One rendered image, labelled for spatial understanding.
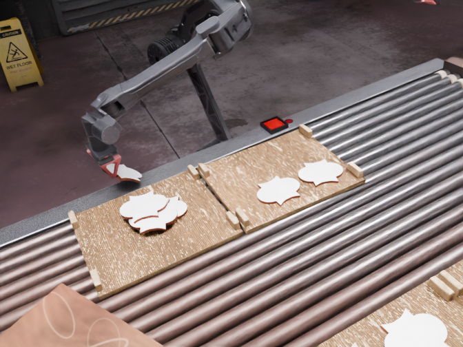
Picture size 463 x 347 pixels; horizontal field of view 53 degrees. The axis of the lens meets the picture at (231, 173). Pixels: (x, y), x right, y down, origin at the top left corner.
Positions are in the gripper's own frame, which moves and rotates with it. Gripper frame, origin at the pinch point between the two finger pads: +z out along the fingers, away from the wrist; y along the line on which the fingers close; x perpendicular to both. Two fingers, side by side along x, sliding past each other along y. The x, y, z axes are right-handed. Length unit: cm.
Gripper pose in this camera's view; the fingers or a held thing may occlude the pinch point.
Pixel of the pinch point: (109, 169)
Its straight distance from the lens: 153.2
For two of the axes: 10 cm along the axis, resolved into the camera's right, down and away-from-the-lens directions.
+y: -5.8, -4.5, 6.7
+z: 1.1, 7.8, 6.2
